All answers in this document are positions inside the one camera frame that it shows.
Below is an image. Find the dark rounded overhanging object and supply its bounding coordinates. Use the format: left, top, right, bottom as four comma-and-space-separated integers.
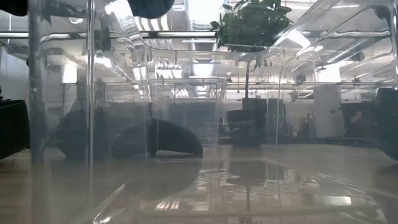
126, 0, 176, 20

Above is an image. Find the white cabinet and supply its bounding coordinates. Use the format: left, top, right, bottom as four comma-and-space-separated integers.
313, 85, 345, 139

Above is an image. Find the dark tall cabinet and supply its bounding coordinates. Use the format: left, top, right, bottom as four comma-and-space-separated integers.
241, 97, 286, 144

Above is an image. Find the small clear plastic container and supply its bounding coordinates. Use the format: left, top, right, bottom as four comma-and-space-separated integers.
148, 77, 228, 147

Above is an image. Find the large clear plastic bin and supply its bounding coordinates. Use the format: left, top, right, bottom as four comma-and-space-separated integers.
27, 0, 398, 224

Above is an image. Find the green leafy indoor tree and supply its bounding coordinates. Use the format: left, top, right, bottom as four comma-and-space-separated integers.
210, 0, 294, 100

